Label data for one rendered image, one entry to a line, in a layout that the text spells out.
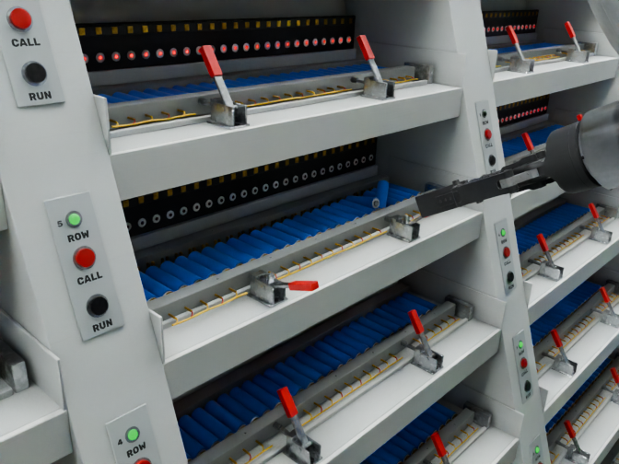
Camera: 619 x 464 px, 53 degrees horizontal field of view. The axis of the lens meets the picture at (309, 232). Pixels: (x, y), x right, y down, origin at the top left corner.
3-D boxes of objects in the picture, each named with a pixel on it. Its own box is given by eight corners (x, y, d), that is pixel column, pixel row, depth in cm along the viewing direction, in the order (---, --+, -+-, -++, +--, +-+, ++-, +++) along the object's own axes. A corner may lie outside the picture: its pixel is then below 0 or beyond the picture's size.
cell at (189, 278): (172, 272, 75) (205, 290, 71) (159, 276, 74) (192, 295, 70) (171, 258, 75) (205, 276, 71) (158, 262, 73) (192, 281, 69)
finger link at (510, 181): (561, 174, 70) (544, 182, 66) (518, 187, 74) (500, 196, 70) (554, 154, 70) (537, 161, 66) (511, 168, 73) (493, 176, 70)
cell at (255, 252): (236, 249, 82) (270, 264, 78) (226, 252, 81) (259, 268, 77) (236, 236, 82) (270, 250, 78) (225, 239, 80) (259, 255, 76)
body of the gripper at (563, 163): (591, 192, 65) (512, 214, 72) (619, 177, 71) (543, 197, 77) (567, 124, 65) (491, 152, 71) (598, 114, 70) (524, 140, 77)
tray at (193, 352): (479, 237, 101) (487, 181, 98) (165, 403, 60) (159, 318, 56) (380, 205, 114) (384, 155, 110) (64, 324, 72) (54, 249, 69)
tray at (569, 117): (624, 160, 149) (638, 103, 144) (506, 223, 108) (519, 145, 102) (543, 144, 162) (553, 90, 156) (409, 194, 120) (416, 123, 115)
